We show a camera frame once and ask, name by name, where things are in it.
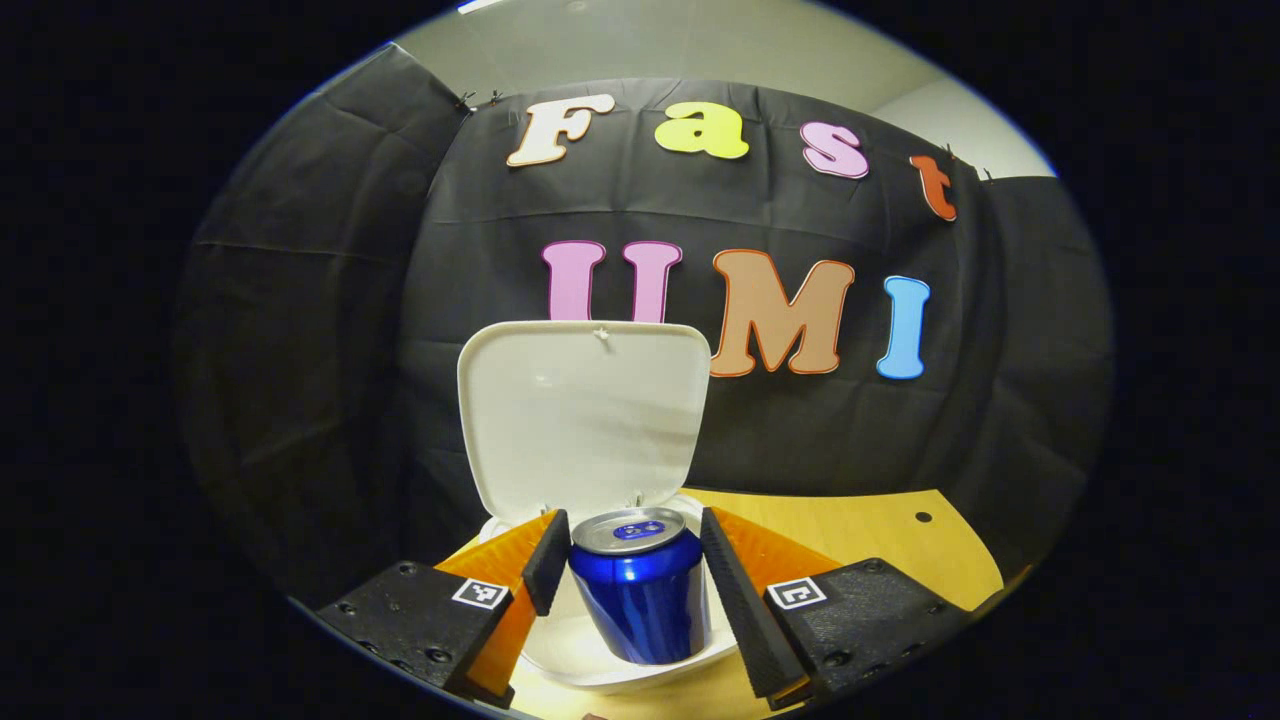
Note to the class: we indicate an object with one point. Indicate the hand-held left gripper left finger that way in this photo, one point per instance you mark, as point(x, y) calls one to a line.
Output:
point(548, 560)

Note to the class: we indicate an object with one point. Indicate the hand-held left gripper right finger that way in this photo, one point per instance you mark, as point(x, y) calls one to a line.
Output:
point(735, 600)

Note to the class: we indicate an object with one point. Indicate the blue pop can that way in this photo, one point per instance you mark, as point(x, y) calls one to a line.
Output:
point(645, 600)

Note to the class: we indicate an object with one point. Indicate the white desktop garbage bin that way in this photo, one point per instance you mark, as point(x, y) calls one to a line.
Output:
point(580, 420)

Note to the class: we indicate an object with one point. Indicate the wooden desktop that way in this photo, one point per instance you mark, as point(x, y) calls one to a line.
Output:
point(860, 540)

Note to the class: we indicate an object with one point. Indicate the black backdrop cloth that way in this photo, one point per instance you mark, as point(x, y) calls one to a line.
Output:
point(330, 350)

